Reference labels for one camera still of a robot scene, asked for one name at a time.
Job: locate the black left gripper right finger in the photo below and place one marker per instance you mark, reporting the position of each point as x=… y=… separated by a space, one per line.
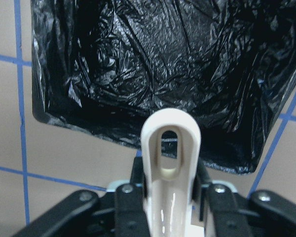
x=219 y=207

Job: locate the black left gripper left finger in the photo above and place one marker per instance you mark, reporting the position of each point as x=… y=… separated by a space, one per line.
x=130 y=218

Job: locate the black trash bag bin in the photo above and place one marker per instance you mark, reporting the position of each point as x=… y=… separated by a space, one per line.
x=104 y=66

